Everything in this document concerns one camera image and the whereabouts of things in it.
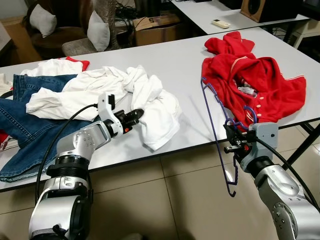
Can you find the red jacket with white trim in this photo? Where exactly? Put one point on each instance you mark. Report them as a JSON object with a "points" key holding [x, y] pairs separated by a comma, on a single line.
{"points": [[270, 85]]}

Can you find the open brown cardboard box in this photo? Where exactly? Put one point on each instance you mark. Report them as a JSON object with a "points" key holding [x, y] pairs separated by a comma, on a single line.
{"points": [[157, 32]]}

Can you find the blue denim jeans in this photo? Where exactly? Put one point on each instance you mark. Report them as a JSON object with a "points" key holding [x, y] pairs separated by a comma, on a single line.
{"points": [[30, 125]]}

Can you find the wooden loudspeaker box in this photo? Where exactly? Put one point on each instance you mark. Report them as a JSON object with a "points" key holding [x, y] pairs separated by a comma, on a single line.
{"points": [[265, 9]]}

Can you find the blue clothes hanger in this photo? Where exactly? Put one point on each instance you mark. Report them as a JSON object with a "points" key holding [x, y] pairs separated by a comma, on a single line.
{"points": [[210, 117]]}

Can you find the white remote control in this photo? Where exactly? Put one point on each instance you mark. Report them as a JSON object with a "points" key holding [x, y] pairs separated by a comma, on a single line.
{"points": [[221, 23]]}

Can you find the grey cushioned chair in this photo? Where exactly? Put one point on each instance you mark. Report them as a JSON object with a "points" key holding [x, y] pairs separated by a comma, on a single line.
{"points": [[77, 47]]}

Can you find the plain white side table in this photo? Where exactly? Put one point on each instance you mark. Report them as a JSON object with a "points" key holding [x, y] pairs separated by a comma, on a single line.
{"points": [[200, 10]]}

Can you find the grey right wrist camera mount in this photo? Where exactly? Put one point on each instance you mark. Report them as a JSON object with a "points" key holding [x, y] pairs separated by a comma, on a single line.
{"points": [[262, 135]]}

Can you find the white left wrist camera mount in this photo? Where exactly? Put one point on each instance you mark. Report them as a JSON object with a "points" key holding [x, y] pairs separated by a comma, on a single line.
{"points": [[104, 107]]}

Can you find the brown wooden round chair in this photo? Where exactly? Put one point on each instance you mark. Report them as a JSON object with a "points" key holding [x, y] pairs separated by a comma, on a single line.
{"points": [[60, 37]]}

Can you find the grey textured post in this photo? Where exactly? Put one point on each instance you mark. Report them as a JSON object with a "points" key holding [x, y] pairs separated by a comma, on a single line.
{"points": [[107, 15]]}

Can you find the white table with black legs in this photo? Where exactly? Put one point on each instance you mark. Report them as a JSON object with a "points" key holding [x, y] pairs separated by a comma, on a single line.
{"points": [[175, 65]]}

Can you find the large white garment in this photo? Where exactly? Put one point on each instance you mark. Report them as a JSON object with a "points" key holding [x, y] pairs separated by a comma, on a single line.
{"points": [[150, 100]]}

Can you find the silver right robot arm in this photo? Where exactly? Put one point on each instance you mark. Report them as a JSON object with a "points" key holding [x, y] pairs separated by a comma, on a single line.
{"points": [[285, 200]]}

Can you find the white shirt with red part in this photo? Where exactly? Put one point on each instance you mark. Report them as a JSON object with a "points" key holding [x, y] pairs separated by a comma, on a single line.
{"points": [[50, 66]]}

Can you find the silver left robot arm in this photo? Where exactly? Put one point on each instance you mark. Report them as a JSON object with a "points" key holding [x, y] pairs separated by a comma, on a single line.
{"points": [[75, 145]]}

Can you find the white pillow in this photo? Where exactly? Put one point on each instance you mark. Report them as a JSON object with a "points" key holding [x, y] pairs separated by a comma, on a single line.
{"points": [[42, 20], [98, 30]]}

